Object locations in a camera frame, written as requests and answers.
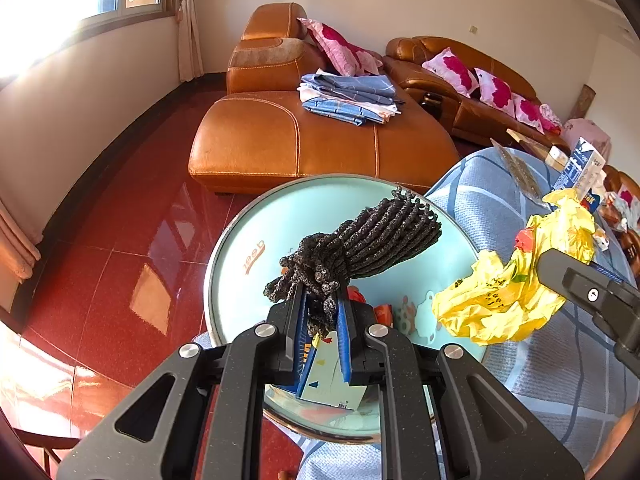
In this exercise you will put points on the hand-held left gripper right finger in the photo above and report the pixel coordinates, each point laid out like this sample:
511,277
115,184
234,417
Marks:
344,345

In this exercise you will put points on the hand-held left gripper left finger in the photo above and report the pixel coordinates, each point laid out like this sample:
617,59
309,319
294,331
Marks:
300,345

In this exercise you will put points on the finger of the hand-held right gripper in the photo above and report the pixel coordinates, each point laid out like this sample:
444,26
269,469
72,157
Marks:
575,282
607,271

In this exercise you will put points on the crushed blue white carton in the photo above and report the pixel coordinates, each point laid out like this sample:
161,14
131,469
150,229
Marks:
325,380

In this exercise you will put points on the red plastic bag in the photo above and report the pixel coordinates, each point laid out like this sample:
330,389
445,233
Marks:
382,312

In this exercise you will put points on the yellow plastic bag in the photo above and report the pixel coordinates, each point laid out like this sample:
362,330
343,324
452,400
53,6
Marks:
500,300

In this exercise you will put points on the dark knitted cloth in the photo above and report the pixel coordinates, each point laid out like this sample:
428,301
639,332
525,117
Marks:
375,240

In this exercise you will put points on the mint green trash bin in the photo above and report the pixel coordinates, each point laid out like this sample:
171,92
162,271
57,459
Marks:
250,240

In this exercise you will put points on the person's right forearm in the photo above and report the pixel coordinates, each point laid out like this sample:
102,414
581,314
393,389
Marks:
615,440

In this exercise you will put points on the small white orange box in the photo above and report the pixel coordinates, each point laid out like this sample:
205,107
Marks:
602,241

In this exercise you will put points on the brown leather armchair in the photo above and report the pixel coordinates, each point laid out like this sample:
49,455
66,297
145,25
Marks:
627,245

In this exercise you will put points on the crumpled cloth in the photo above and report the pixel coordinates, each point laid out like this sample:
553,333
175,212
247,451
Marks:
625,207

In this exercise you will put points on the blue orange snack box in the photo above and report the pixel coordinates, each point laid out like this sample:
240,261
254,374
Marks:
595,200

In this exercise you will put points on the blue checked tablecloth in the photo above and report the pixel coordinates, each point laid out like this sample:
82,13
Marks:
550,380

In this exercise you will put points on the tall blue white carton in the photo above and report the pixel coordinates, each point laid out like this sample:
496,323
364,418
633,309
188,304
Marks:
580,160

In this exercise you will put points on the flat clear packet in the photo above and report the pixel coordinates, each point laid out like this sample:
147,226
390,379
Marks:
520,170

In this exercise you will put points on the pink cloth covered chair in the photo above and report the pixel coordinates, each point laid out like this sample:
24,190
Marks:
590,135

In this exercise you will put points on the glass coffee table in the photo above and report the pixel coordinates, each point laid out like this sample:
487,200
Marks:
530,142

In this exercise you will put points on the small pink floral cushion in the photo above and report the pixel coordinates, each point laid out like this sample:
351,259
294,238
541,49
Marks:
550,119

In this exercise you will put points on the brown leather chaise sofa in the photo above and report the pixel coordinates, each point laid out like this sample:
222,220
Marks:
300,145

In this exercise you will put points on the folded blue bedsheets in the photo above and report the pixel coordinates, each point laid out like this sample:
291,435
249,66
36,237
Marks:
350,97

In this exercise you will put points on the beige curtain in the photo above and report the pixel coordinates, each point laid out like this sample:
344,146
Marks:
17,245
189,25

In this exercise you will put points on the window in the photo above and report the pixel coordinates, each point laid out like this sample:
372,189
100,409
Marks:
100,0

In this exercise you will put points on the wooden chair frame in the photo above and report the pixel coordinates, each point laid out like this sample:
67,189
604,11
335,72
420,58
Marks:
45,442

